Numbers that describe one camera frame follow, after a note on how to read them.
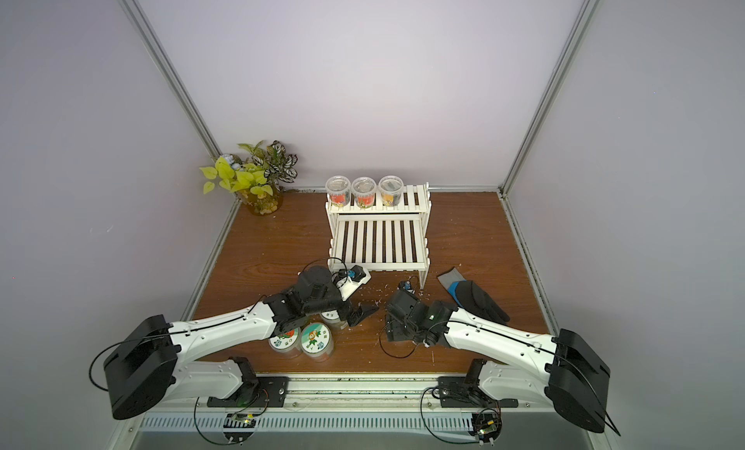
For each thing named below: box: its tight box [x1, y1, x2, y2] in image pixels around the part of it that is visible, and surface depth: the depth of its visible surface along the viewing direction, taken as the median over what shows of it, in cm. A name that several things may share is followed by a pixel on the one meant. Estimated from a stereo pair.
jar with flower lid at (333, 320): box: [320, 310, 349, 331], surface depth 80 cm
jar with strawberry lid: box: [267, 326, 302, 359], surface depth 76 cm
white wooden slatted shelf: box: [324, 182, 432, 290], surface depth 87 cm
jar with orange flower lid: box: [300, 321, 334, 362], surface depth 76 cm
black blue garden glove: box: [436, 266, 511, 323], surface depth 92 cm
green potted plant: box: [199, 139, 299, 217], surface depth 99 cm
